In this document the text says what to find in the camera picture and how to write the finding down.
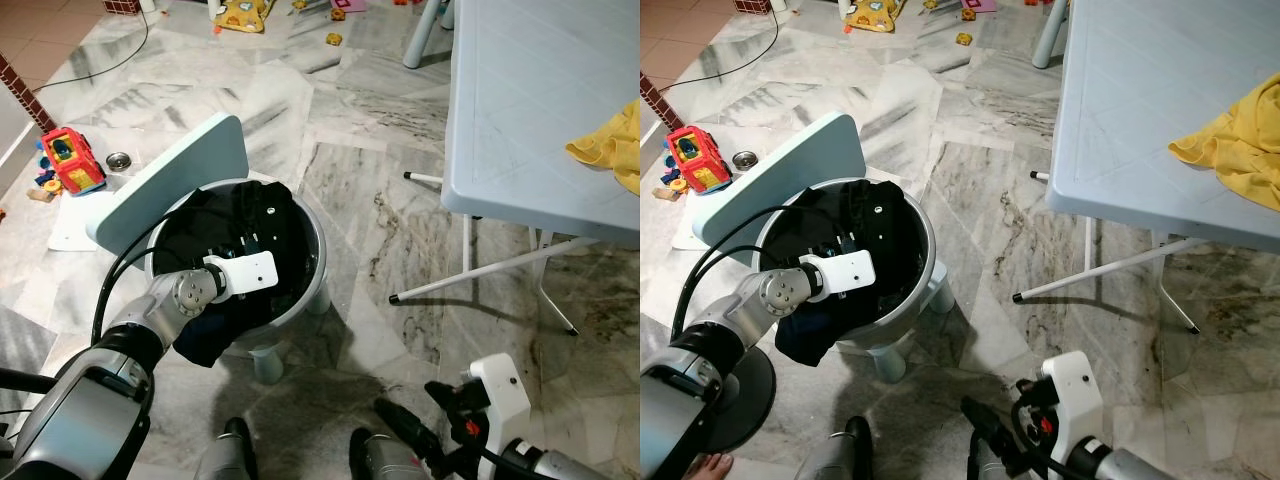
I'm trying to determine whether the black garment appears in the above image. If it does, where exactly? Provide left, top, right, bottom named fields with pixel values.
left=775, top=180, right=906, bottom=321
left=158, top=180, right=301, bottom=321

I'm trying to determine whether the black round disc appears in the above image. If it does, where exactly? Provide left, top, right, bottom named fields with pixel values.
left=698, top=343, right=778, bottom=453

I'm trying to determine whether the thin black floor cable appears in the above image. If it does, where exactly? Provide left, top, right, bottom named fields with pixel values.
left=655, top=8, right=781, bottom=94
left=30, top=8, right=151, bottom=93

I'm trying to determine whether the red brick pattern structure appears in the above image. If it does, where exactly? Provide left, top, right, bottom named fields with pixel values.
left=0, top=52, right=58, bottom=136
left=640, top=72, right=673, bottom=133

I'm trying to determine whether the grey round laundry basket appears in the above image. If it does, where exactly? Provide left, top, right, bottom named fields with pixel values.
left=143, top=177, right=333, bottom=386
left=752, top=177, right=956, bottom=383

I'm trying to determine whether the person bare foot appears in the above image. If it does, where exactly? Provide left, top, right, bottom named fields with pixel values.
left=688, top=452, right=738, bottom=480

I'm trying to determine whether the yellow plastic toy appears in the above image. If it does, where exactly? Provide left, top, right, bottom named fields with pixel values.
left=212, top=0, right=277, bottom=35
left=843, top=0, right=907, bottom=35

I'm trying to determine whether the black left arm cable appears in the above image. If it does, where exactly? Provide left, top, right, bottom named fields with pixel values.
left=120, top=240, right=206, bottom=301
left=668, top=243, right=806, bottom=346
left=685, top=203, right=813, bottom=336
left=92, top=205, right=216, bottom=346

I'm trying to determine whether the pale grey basket lid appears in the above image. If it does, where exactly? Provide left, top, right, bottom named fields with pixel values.
left=692, top=112, right=869, bottom=256
left=84, top=112, right=251, bottom=258

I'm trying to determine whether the yellow garment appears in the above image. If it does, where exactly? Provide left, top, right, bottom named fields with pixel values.
left=564, top=98, right=641, bottom=197
left=1168, top=72, right=1280, bottom=213

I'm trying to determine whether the dark navy cloth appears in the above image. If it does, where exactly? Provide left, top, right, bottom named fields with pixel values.
left=172, top=295, right=246, bottom=369
left=775, top=298, right=853, bottom=368

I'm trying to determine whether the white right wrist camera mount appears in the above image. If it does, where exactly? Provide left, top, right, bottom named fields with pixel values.
left=462, top=352, right=533, bottom=448
left=1035, top=350, right=1104, bottom=448

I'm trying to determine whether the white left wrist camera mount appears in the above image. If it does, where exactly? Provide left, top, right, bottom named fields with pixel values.
left=203, top=250, right=279, bottom=299
left=800, top=248, right=877, bottom=301

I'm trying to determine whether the red toy truck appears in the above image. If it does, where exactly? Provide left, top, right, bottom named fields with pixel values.
left=664, top=125, right=738, bottom=198
left=36, top=126, right=109, bottom=199

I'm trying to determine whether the pale grey folding table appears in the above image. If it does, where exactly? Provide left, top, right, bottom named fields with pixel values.
left=388, top=0, right=641, bottom=338
left=1012, top=0, right=1280, bottom=336

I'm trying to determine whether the pale grey furniture leg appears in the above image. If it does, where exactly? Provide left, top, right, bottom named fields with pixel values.
left=402, top=0, right=457, bottom=70
left=1032, top=0, right=1071, bottom=70

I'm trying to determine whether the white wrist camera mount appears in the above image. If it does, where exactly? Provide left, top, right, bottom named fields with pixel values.
left=1035, top=350, right=1104, bottom=448
left=203, top=250, right=279, bottom=299
left=800, top=248, right=877, bottom=301
left=462, top=352, right=533, bottom=448

